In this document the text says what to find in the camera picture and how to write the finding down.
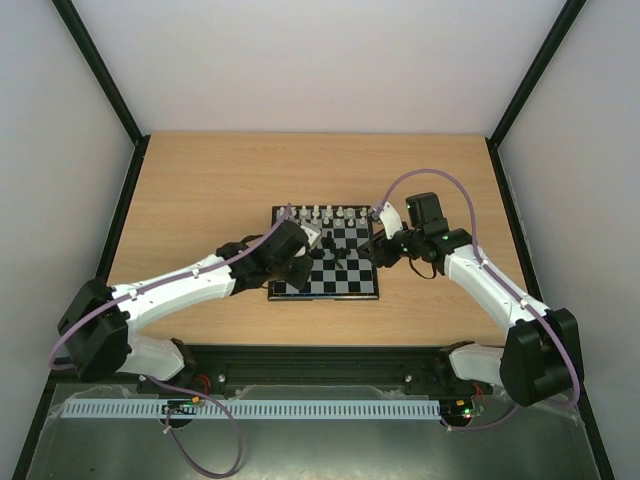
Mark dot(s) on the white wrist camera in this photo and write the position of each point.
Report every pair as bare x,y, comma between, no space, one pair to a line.
313,234
390,219

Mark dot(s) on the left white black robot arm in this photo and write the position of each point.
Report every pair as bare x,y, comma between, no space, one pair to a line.
101,328

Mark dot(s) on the black grey chess board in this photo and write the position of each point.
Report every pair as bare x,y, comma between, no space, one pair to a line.
339,271

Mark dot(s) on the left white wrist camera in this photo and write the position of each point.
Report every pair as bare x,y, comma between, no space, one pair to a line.
313,234

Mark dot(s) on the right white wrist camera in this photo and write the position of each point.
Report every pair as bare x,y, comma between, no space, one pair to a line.
390,219

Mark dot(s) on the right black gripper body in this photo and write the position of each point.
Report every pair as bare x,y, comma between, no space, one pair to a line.
379,251

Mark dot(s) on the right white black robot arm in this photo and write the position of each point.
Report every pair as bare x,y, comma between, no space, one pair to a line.
495,300

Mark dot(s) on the white slotted cable duct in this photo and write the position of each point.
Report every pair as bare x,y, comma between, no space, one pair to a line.
253,409

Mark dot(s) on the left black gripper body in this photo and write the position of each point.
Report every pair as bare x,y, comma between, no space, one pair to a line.
296,279

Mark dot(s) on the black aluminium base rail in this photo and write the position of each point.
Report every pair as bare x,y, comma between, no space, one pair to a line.
218,370

